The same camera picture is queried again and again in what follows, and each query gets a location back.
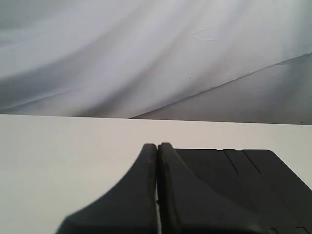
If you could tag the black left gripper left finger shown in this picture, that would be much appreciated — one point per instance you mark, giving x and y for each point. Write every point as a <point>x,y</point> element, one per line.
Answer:
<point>127,208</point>

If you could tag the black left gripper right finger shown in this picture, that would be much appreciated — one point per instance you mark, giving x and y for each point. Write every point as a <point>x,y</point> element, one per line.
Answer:
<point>188,205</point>

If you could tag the black plastic tool case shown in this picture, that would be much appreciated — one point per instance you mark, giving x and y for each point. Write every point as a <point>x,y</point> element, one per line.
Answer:
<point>259,181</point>

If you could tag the white backdrop cloth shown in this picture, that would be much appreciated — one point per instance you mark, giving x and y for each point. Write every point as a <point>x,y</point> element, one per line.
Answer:
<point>125,58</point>

